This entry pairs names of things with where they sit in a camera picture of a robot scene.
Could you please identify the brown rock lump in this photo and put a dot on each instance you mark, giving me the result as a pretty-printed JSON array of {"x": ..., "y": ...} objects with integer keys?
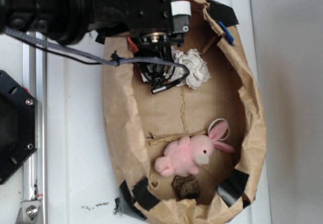
[{"x": 186, "y": 187}]

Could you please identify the crumpled white paper ball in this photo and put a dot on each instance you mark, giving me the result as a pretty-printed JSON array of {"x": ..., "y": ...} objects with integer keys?
[{"x": 199, "y": 72}]

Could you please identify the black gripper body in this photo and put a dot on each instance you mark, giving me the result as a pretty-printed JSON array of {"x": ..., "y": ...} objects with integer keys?
[{"x": 152, "y": 27}]

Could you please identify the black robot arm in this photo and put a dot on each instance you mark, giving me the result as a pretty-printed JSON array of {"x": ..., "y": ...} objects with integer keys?
[{"x": 52, "y": 25}]

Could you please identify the aluminium extrusion rail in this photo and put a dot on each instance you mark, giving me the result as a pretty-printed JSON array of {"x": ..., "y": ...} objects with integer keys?
[{"x": 34, "y": 80}]

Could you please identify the pink plush bunny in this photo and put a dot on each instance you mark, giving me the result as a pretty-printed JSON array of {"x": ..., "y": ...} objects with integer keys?
[{"x": 184, "y": 156}]

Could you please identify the brown paper bag bin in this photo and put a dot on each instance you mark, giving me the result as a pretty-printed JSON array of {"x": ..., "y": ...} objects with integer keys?
[{"x": 139, "y": 125}]

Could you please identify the metal corner bracket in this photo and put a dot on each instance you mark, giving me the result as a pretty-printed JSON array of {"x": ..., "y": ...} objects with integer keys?
[{"x": 30, "y": 212}]

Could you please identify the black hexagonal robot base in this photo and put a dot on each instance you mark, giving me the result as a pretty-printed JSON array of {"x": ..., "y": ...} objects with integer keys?
[{"x": 17, "y": 126}]

